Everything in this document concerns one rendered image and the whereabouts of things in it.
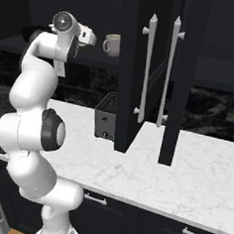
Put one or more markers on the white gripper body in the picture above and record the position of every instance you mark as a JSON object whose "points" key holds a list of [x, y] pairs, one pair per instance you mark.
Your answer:
{"points": [[93, 39]]}

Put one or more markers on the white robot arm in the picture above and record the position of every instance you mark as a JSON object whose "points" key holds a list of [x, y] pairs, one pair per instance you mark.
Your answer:
{"points": [[33, 92]]}

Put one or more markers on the cream mug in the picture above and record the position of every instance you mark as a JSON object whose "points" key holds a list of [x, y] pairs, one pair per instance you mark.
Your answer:
{"points": [[113, 45]]}

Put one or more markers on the grey toaster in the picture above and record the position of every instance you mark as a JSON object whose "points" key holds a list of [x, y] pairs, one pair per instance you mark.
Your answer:
{"points": [[105, 119]]}

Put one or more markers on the black open wall cabinet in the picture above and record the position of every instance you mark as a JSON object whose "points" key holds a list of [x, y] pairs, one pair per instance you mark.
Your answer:
{"points": [[100, 59]]}

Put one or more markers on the black closed wall cabinet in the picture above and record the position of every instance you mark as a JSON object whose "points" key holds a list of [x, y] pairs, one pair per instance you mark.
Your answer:
{"points": [[224, 38]]}

